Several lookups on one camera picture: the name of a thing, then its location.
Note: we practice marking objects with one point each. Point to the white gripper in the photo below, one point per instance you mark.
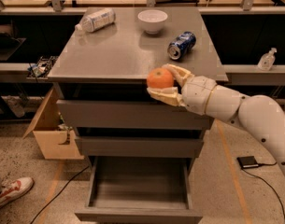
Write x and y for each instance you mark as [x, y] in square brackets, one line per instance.
[196, 93]

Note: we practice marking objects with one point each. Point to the orange fruit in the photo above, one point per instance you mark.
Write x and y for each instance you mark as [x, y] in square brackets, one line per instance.
[160, 78]

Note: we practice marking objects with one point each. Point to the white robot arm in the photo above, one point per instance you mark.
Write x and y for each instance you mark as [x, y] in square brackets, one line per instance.
[259, 115]

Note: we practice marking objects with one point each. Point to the grey drawer cabinet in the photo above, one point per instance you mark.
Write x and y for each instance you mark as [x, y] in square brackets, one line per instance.
[112, 64]

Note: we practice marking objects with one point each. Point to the grey middle drawer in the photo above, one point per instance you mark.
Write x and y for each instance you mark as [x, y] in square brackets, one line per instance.
[139, 147]

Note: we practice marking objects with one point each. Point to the grey top drawer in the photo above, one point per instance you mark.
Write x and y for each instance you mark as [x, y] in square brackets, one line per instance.
[109, 114]

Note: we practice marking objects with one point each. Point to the grey open bottom drawer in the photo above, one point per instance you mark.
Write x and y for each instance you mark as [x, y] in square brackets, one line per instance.
[132, 190]

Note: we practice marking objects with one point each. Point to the blue soda can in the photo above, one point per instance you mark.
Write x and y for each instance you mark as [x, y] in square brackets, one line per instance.
[181, 45]

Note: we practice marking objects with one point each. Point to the white ceramic bowl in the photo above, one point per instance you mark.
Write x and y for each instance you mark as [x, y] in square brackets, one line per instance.
[152, 20]

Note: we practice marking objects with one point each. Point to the clear hand sanitizer bottle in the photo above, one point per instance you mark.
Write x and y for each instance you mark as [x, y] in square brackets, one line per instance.
[267, 60]

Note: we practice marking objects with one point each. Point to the clear plastic water bottle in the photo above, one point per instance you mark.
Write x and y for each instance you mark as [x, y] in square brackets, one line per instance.
[97, 20]

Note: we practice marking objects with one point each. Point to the black foot pedal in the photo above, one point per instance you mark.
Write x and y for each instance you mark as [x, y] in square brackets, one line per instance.
[247, 162]

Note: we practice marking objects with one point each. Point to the cardboard box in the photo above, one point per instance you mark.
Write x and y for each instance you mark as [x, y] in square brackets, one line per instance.
[55, 143]

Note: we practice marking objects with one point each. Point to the tray of small parts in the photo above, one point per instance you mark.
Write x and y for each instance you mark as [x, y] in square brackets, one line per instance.
[42, 67]

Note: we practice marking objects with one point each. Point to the white red sneaker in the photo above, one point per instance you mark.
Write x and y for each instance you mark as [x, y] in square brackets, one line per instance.
[15, 189]

